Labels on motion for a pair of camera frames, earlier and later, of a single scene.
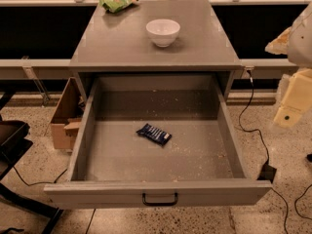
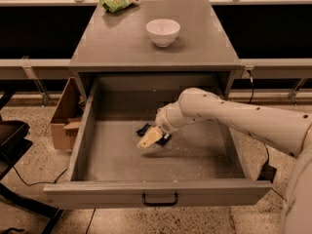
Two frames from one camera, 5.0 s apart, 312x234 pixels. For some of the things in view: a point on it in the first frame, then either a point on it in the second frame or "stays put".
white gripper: x=301 y=41 → x=163 y=119
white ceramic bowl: x=162 y=31 stays put
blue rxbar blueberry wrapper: x=155 y=135 stays put
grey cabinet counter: x=119 y=42 stays put
